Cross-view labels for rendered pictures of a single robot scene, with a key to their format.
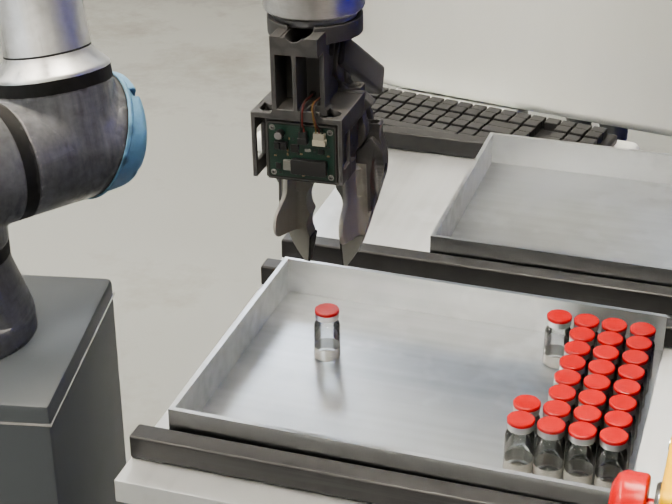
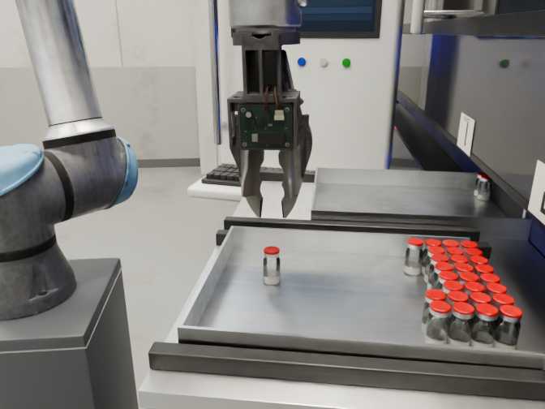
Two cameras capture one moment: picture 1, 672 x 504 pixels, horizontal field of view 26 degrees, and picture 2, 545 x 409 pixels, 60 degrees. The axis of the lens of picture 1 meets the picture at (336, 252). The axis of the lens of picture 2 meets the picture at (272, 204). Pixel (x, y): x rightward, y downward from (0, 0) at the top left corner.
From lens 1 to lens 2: 62 cm
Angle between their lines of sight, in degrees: 12
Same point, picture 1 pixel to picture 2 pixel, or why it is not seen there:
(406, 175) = (276, 191)
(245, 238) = (171, 255)
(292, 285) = (236, 243)
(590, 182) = (370, 187)
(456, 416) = (372, 311)
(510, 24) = not seen: hidden behind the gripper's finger
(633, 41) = (360, 134)
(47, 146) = (77, 173)
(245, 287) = (173, 274)
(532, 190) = (344, 192)
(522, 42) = not seen: hidden behind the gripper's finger
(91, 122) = (105, 160)
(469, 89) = not seen: hidden behind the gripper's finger
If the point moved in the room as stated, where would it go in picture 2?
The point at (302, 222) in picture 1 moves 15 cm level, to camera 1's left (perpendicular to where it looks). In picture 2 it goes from (255, 191) to (126, 198)
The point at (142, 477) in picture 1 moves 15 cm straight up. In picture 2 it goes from (161, 385) to (146, 236)
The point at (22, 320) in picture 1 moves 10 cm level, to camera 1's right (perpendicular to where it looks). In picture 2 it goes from (66, 282) to (131, 277)
